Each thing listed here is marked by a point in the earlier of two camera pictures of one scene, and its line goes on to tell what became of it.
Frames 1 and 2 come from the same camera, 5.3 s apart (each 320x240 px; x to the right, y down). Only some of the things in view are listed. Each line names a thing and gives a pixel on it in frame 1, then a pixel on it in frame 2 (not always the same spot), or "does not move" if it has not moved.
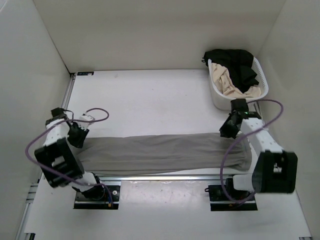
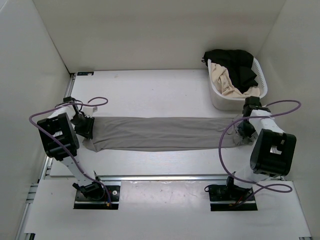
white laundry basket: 222,101 does not move
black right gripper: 225,132 to 244,132
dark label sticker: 85,73 does not move
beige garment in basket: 225,84 does not move
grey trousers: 164,154 to 144,133
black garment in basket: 238,62 does not move
